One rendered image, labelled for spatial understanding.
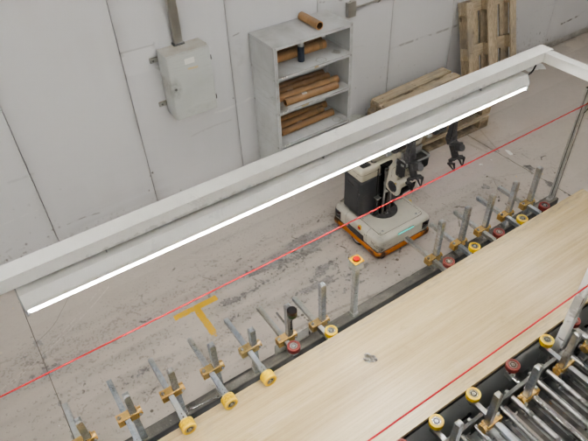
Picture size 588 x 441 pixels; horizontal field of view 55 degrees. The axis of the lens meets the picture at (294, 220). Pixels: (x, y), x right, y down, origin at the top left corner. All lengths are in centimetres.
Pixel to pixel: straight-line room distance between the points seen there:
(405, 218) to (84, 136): 292
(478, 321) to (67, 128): 357
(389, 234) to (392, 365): 189
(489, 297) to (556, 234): 83
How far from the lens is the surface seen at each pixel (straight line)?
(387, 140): 240
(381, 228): 506
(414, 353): 345
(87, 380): 471
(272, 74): 528
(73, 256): 193
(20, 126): 504
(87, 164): 535
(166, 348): 468
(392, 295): 397
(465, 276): 391
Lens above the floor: 369
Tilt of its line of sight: 42 degrees down
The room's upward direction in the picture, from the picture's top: 3 degrees counter-clockwise
